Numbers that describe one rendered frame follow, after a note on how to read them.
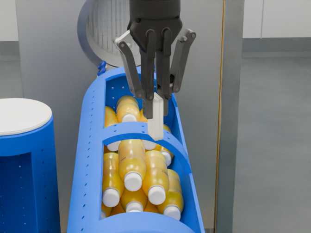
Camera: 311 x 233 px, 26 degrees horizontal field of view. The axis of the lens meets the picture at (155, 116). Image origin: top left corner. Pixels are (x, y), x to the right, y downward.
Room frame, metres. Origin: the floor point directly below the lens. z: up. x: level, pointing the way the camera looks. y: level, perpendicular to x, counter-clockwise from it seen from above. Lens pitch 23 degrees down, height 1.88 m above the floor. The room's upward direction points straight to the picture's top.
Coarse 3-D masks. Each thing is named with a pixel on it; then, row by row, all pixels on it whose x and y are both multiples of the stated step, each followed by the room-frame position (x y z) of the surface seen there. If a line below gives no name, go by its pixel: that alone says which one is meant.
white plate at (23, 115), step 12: (0, 108) 2.00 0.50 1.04; (12, 108) 2.00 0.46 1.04; (24, 108) 2.00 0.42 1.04; (36, 108) 2.00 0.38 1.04; (48, 108) 2.00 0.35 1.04; (0, 120) 1.91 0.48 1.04; (12, 120) 1.91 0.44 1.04; (24, 120) 1.91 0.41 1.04; (36, 120) 1.91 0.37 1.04; (48, 120) 1.92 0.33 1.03; (0, 132) 1.82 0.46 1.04; (12, 132) 1.83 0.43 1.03; (24, 132) 1.84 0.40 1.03
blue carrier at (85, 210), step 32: (96, 96) 1.70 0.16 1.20; (96, 128) 1.48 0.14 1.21; (128, 128) 1.42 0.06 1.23; (96, 160) 1.30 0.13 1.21; (96, 192) 1.16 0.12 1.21; (192, 192) 1.35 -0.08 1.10; (96, 224) 1.04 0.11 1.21; (128, 224) 1.01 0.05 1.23; (160, 224) 1.02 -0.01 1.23; (192, 224) 1.29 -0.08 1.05
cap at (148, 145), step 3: (144, 141) 1.62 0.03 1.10; (147, 141) 1.62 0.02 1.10; (150, 141) 1.62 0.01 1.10; (144, 144) 1.62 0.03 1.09; (147, 144) 1.62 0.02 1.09; (150, 144) 1.62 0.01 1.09; (153, 144) 1.62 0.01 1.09; (147, 147) 1.62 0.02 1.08; (150, 147) 1.62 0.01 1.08; (153, 147) 1.62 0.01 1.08
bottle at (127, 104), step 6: (126, 96) 1.83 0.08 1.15; (120, 102) 1.79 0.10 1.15; (126, 102) 1.76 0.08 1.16; (132, 102) 1.77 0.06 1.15; (120, 108) 1.73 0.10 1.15; (126, 108) 1.71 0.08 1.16; (132, 108) 1.71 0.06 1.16; (138, 108) 1.76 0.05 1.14; (120, 114) 1.70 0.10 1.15; (126, 114) 1.69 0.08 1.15; (132, 114) 1.69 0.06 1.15; (138, 114) 1.71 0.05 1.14; (120, 120) 1.69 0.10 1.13; (138, 120) 1.70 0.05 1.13
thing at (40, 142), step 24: (0, 144) 1.82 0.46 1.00; (24, 144) 1.83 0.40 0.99; (48, 144) 1.90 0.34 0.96; (0, 168) 2.07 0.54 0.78; (24, 168) 2.09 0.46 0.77; (48, 168) 1.90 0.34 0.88; (0, 192) 2.07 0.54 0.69; (24, 192) 2.09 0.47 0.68; (48, 192) 1.89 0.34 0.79; (0, 216) 2.06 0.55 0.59; (24, 216) 2.09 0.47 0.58; (48, 216) 1.88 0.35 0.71
